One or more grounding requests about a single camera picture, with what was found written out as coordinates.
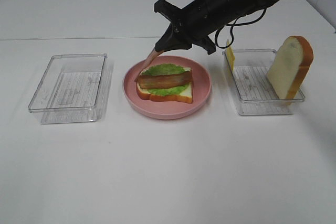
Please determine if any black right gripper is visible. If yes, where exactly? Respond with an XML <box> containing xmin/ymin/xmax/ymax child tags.
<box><xmin>154</xmin><ymin>0</ymin><xmax>216</xmax><ymax>55</ymax></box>

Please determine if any bacon strip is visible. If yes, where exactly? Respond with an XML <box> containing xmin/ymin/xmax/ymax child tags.
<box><xmin>134</xmin><ymin>48</ymin><xmax>164</xmax><ymax>82</ymax></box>
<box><xmin>137</xmin><ymin>71</ymin><xmax>193</xmax><ymax>89</ymax></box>

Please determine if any green lettuce leaf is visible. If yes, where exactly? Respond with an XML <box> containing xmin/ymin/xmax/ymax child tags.
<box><xmin>137</xmin><ymin>63</ymin><xmax>193</xmax><ymax>97</ymax></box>

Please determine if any bread slice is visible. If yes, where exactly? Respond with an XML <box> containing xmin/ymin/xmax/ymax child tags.
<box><xmin>266</xmin><ymin>36</ymin><xmax>313</xmax><ymax>100</ymax></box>
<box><xmin>136</xmin><ymin>82</ymin><xmax>193</xmax><ymax>103</ymax></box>

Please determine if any yellow cheese slice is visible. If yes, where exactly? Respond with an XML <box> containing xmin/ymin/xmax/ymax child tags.
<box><xmin>225</xmin><ymin>40</ymin><xmax>235</xmax><ymax>71</ymax></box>

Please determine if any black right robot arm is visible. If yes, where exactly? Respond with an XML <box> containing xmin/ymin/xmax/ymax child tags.
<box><xmin>154</xmin><ymin>0</ymin><xmax>279</xmax><ymax>54</ymax></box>

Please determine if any pink round plate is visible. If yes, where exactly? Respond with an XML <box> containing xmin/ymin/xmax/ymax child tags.
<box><xmin>123</xmin><ymin>56</ymin><xmax>212</xmax><ymax>120</ymax></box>

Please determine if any right clear plastic tray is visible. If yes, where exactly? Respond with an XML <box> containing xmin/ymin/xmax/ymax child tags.
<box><xmin>222</xmin><ymin>49</ymin><xmax>305</xmax><ymax>116</ymax></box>

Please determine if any clear plastic tray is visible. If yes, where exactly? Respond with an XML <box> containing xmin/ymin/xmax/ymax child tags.
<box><xmin>28</xmin><ymin>53</ymin><xmax>110</xmax><ymax>124</ymax></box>
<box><xmin>222</xmin><ymin>49</ymin><xmax>305</xmax><ymax>116</ymax></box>

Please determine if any left clear plastic tray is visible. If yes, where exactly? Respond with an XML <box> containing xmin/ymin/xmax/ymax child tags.
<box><xmin>28</xmin><ymin>53</ymin><xmax>110</xmax><ymax>124</ymax></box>

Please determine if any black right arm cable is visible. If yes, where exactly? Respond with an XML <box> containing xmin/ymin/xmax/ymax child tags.
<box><xmin>214</xmin><ymin>7</ymin><xmax>268</xmax><ymax>50</ymax></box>

